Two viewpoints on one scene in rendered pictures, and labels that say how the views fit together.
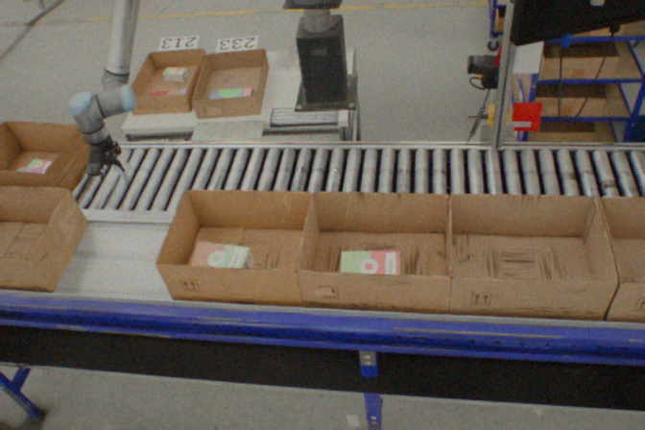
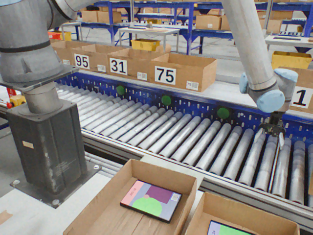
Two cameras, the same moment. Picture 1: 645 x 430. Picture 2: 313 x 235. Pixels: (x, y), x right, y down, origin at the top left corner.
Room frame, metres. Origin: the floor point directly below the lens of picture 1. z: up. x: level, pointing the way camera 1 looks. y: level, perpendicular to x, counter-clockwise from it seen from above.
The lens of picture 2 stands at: (2.78, 0.49, 1.43)
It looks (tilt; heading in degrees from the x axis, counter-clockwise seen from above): 26 degrees down; 195
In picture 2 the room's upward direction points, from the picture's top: straight up
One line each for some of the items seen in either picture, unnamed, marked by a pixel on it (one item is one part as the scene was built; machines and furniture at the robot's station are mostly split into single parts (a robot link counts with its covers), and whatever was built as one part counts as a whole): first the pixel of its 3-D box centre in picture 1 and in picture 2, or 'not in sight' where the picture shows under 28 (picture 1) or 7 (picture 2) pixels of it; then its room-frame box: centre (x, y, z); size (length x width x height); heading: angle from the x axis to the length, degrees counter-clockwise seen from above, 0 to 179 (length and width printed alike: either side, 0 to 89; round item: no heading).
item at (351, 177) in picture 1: (348, 196); (119, 117); (1.50, -0.12, 0.72); 0.52 x 0.05 x 0.05; 165
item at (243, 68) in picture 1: (232, 83); (139, 213); (2.26, 0.29, 0.80); 0.38 x 0.28 x 0.10; 171
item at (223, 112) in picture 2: not in sight; (223, 113); (1.43, 0.54, 0.81); 0.07 x 0.01 x 0.07; 75
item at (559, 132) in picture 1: (554, 114); not in sight; (2.17, -1.22, 0.39); 0.40 x 0.30 x 0.10; 166
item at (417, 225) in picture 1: (377, 250); (138, 64); (1.03, -0.14, 0.96); 0.39 x 0.29 x 0.17; 75
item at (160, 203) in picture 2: (229, 99); (151, 199); (2.17, 0.30, 0.78); 0.19 x 0.14 x 0.02; 81
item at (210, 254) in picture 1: (220, 266); not in sight; (1.10, 0.31, 0.92); 0.16 x 0.11 x 0.07; 69
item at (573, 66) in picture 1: (570, 43); not in sight; (2.16, -1.22, 0.79); 0.40 x 0.30 x 0.10; 167
